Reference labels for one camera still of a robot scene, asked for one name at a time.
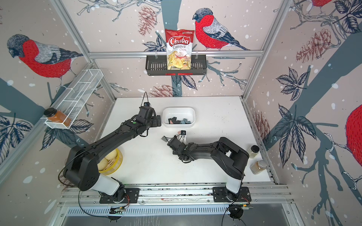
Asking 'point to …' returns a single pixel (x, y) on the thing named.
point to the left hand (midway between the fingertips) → (156, 116)
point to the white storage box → (180, 113)
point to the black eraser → (173, 120)
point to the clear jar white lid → (258, 166)
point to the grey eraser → (164, 139)
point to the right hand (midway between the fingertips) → (177, 147)
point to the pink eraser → (179, 132)
